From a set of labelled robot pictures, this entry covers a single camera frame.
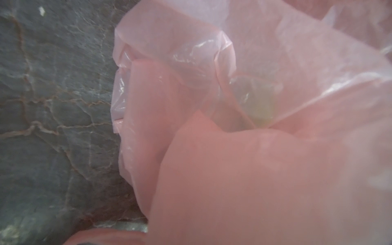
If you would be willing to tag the pink plastic bag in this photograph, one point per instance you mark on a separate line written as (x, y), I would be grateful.
(319, 173)

